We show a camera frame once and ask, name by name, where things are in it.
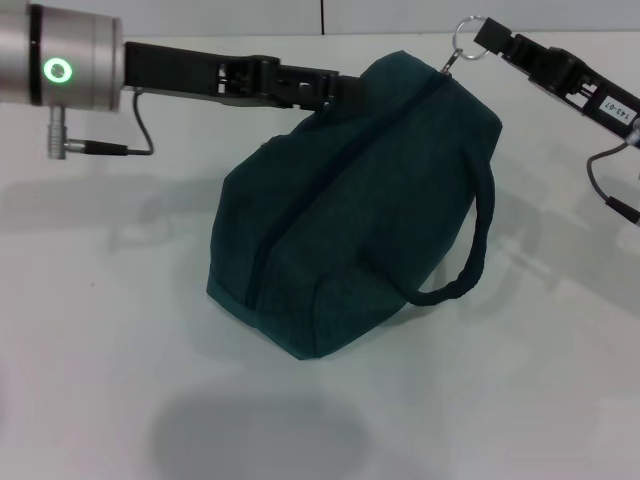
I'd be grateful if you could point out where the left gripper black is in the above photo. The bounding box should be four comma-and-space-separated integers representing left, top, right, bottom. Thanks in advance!
123, 41, 370, 113

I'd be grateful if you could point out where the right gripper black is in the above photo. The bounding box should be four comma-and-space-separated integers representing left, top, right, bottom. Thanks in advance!
472, 17, 640, 145

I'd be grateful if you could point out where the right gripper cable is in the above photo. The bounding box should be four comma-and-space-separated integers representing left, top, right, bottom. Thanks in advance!
585, 119, 640, 224

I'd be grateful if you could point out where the dark teal insulated lunch bag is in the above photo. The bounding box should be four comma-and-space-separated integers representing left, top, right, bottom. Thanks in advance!
205, 16, 503, 361

